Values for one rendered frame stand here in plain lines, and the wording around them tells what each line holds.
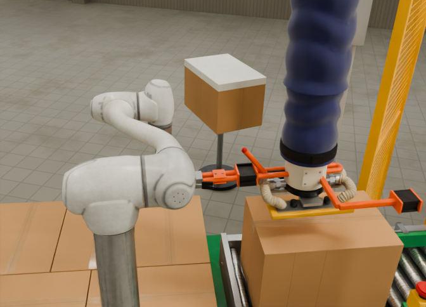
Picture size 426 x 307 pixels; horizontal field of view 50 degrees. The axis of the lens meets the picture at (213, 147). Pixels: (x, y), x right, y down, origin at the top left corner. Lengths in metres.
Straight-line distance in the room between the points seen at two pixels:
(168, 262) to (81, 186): 1.38
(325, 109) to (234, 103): 1.75
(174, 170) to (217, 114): 2.28
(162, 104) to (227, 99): 1.75
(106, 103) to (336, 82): 0.80
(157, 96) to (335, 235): 0.97
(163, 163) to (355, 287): 1.29
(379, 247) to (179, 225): 1.13
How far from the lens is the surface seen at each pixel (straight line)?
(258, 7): 9.67
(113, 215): 1.12
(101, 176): 1.10
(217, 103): 3.31
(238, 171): 1.85
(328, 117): 1.72
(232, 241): 2.48
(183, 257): 2.45
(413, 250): 2.76
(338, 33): 1.60
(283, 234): 2.00
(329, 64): 1.62
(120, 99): 1.59
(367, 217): 2.20
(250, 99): 3.44
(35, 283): 2.43
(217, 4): 9.82
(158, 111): 1.63
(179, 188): 1.07
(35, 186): 4.12
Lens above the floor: 2.21
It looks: 29 degrees down
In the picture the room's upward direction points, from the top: 2 degrees clockwise
